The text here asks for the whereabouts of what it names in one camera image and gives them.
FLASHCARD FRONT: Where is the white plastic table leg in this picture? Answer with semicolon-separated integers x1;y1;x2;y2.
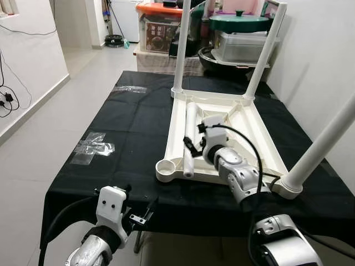
172;0;192;95
244;2;288;101
183;103;199;179
277;97;355;199

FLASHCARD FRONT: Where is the grey metal folding table leg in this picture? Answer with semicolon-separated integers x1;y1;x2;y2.
135;232;144;253

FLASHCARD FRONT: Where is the white plastic table top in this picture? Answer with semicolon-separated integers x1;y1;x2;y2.
155;89;305;200

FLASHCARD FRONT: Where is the flat clear tape patch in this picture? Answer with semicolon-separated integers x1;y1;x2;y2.
71;132;116;166

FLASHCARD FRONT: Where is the black tablecloth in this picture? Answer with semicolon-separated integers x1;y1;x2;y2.
40;69;355;250

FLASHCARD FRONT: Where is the crumpled clear tape piece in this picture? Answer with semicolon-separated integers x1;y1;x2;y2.
114;85;148;94

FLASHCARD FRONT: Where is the patterned cloth covered bench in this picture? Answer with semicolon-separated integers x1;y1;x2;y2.
133;49;203;75

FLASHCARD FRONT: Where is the clear plastic food container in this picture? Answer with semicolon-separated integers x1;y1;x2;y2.
212;30;281;64

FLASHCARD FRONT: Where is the brown printed carton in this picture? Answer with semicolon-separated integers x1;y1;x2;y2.
145;21;178;53

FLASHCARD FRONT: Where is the shiny black plastic bag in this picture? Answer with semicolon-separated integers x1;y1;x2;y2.
186;0;217;56

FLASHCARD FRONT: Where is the green round pot lid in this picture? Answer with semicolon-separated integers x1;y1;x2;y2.
209;10;271;33

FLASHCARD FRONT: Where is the clear bin with orange lid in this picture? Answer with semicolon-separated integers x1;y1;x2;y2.
136;2;184;54

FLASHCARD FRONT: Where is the pink purple container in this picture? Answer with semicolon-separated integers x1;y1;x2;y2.
214;0;261;16

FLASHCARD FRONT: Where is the dark green tray with label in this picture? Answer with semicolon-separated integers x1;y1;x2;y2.
261;0;286;31

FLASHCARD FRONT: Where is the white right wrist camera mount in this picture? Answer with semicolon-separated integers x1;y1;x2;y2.
197;115;229;156

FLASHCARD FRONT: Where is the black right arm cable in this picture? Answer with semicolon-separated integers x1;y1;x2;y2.
222;126;281;266

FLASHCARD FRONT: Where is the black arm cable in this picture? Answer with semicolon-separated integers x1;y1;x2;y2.
222;126;281;266
38;194;99;266

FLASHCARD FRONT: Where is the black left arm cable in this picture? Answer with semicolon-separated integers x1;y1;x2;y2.
38;194;99;266

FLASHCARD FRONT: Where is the long black tether cable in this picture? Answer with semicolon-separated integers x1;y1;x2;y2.
302;230;355;260

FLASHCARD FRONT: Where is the black coiled hose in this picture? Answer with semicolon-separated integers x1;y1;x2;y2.
105;34;125;48

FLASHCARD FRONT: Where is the thin black floor cable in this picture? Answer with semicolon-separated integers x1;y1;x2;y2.
0;22;56;37
0;50;33;118

